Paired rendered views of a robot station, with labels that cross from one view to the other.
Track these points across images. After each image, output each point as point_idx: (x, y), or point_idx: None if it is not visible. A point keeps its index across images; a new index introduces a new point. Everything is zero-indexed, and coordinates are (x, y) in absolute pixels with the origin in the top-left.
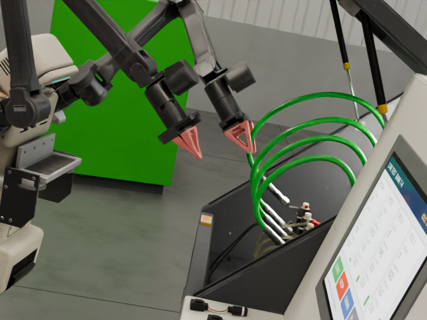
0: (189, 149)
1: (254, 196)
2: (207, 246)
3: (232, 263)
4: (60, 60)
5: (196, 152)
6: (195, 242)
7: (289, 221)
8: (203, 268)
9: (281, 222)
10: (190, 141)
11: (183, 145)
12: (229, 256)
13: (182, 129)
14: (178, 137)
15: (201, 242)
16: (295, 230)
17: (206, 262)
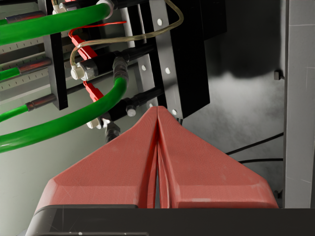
0: (165, 126)
1: (78, 9)
2: (288, 129)
3: (272, 182)
4: None
5: (146, 115)
6: (314, 139)
7: (131, 114)
8: (293, 9)
9: (115, 65)
10: (112, 143)
11: (181, 144)
12: (275, 196)
13: (65, 232)
14: (176, 186)
15: (300, 144)
16: (129, 103)
17: (288, 47)
